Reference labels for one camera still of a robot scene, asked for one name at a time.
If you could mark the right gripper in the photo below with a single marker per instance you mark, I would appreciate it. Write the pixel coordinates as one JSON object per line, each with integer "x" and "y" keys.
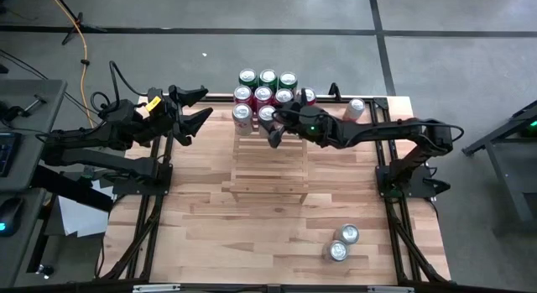
{"x": 312, "y": 125}

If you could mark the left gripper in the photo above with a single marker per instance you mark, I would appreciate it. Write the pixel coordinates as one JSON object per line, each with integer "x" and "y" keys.
{"x": 165, "y": 116}

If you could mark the silver Diet Coke can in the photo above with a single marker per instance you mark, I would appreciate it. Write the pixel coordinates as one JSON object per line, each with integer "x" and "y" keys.
{"x": 265, "y": 116}
{"x": 337, "y": 250}
{"x": 347, "y": 233}
{"x": 242, "y": 116}
{"x": 354, "y": 109}

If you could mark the red Coca-Cola can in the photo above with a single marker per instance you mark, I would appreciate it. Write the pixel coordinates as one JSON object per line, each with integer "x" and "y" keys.
{"x": 242, "y": 93}
{"x": 284, "y": 95}
{"x": 311, "y": 96}
{"x": 263, "y": 95}

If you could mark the green Sprite can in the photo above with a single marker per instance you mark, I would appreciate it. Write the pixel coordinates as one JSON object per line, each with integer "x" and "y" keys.
{"x": 248, "y": 76}
{"x": 268, "y": 77}
{"x": 288, "y": 80}

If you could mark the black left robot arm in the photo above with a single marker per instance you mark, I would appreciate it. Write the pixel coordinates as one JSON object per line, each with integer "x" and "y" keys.
{"x": 84, "y": 135}

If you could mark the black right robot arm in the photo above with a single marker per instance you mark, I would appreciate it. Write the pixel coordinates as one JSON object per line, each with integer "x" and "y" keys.
{"x": 390, "y": 127}

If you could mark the wooden slatted shelf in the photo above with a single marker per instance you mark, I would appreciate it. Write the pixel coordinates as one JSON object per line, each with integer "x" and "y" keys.
{"x": 268, "y": 167}

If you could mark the black table clamp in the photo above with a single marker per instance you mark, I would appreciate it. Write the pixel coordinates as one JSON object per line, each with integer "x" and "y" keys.
{"x": 334, "y": 90}

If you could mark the grey desk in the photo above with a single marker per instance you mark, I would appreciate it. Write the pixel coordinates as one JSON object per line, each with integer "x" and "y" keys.
{"x": 54, "y": 95}
{"x": 29, "y": 259}

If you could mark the black tripod stand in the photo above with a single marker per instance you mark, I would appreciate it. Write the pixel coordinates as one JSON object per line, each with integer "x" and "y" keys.
{"x": 79, "y": 22}

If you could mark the black diagonal beam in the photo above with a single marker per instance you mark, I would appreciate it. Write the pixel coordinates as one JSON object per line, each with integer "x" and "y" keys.
{"x": 75, "y": 194}

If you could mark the white paper sheets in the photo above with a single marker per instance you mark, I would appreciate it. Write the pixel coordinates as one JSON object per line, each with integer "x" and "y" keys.
{"x": 79, "y": 219}

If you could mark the black and silver tool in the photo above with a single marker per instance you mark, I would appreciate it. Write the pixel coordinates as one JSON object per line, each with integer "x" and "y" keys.
{"x": 33, "y": 104}

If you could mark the black keyboard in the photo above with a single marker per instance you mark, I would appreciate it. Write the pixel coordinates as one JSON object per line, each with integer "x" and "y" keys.
{"x": 8, "y": 154}

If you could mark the black computer mouse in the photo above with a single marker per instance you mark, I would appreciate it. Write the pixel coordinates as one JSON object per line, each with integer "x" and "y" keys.
{"x": 10, "y": 215}

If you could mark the grey metal cart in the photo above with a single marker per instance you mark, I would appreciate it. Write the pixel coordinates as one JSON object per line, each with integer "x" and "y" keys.
{"x": 507, "y": 181}

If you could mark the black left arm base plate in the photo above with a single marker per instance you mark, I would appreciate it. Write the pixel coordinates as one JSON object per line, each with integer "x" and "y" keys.
{"x": 163, "y": 186}

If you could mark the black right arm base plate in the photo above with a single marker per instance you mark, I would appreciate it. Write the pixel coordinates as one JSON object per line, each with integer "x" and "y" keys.
{"x": 413, "y": 191}

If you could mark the silver edge bracket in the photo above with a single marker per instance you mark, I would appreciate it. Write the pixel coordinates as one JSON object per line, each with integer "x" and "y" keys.
{"x": 390, "y": 289}
{"x": 155, "y": 288}

